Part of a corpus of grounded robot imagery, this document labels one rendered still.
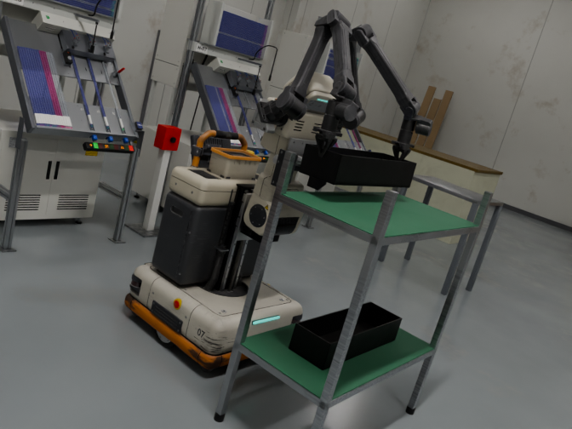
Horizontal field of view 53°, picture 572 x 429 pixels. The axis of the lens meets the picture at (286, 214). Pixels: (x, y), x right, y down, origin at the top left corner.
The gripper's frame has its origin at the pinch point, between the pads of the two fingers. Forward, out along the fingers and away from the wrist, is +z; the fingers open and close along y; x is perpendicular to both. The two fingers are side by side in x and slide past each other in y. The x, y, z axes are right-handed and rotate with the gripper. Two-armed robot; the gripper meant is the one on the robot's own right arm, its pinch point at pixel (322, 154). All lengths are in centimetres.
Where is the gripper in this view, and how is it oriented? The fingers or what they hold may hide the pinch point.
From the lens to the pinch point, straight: 214.2
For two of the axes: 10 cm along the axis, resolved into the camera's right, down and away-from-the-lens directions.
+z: -2.5, 9.5, 2.2
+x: -7.3, -3.3, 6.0
